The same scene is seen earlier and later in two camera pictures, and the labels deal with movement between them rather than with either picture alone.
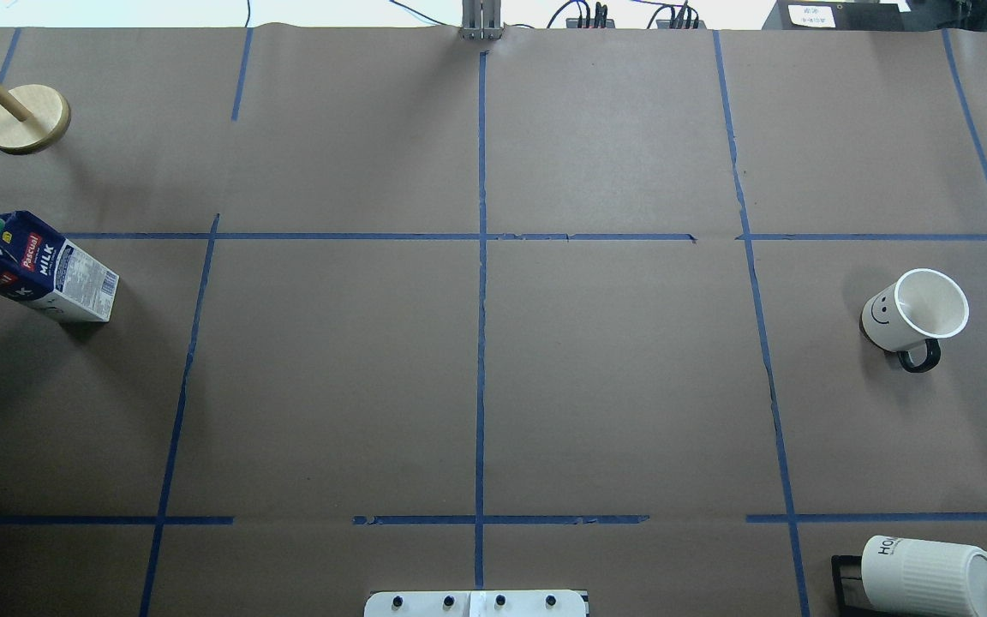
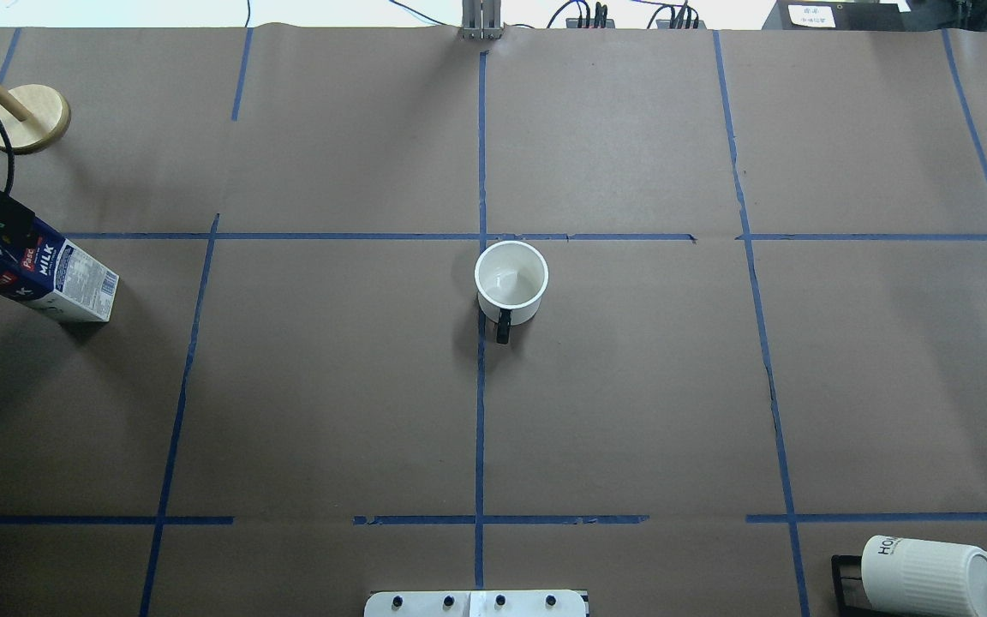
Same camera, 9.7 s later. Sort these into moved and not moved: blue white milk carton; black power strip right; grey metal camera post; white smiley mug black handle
Moved: white smiley mug black handle
Not moved: black power strip right; blue white milk carton; grey metal camera post
